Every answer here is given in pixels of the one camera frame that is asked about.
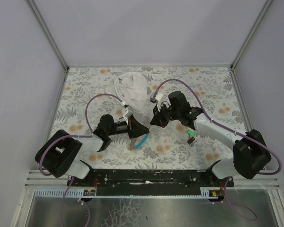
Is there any black tagged key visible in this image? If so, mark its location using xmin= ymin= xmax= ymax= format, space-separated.
xmin=187 ymin=137 xmax=196 ymax=147

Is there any blue key tag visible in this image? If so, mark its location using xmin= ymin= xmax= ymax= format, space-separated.
xmin=134 ymin=133 xmax=150 ymax=150

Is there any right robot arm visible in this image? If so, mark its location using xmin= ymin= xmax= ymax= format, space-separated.
xmin=150 ymin=91 xmax=271 ymax=179

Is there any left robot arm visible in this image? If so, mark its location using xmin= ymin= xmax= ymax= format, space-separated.
xmin=35 ymin=114 xmax=150 ymax=179

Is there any green tagged key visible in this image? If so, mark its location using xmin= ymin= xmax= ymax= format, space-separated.
xmin=186 ymin=130 xmax=195 ymax=137

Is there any crumpled white cloth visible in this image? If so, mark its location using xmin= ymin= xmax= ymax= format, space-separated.
xmin=105 ymin=72 xmax=148 ymax=111

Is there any floral table mat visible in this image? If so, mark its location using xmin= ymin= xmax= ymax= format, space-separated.
xmin=52 ymin=67 xmax=245 ymax=169

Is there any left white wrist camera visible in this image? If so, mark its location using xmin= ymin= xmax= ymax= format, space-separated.
xmin=121 ymin=101 xmax=133 ymax=125

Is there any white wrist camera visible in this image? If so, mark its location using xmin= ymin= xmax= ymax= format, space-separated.
xmin=150 ymin=92 xmax=163 ymax=112
xmin=121 ymin=101 xmax=133 ymax=125

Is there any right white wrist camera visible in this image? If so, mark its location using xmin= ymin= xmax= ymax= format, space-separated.
xmin=150 ymin=92 xmax=163 ymax=112

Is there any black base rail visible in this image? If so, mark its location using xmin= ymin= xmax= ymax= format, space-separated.
xmin=67 ymin=169 xmax=234 ymax=197

